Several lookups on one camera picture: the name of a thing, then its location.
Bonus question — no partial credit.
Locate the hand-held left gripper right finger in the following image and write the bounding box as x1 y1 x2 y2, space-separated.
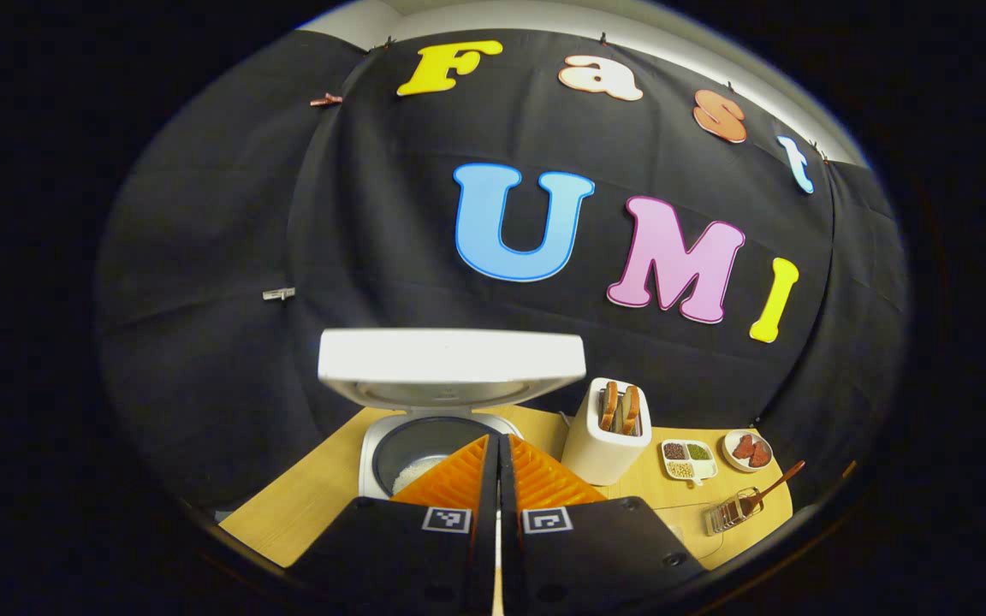
499 434 710 615

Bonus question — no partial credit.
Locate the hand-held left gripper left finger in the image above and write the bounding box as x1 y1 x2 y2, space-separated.
292 434 499 616

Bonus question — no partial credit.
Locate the metal wire chopstick holder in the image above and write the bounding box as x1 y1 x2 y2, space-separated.
704 488 763 536

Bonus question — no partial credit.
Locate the white rice cooker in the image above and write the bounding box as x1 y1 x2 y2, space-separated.
318 329 587 501

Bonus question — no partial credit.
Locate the brown wooden spoon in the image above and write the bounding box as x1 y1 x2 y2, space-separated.
737 460 806 516

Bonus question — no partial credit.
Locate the white toaster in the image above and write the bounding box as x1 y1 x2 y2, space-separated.
561 377 653 487

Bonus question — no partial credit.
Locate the white divided bean dish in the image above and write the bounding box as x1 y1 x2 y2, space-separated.
660 439 719 487

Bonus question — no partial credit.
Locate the small white round plate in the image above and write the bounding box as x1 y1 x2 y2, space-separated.
722 429 774 473

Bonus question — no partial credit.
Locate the black backdrop cloth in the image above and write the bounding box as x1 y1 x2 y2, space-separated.
95 30 909 514

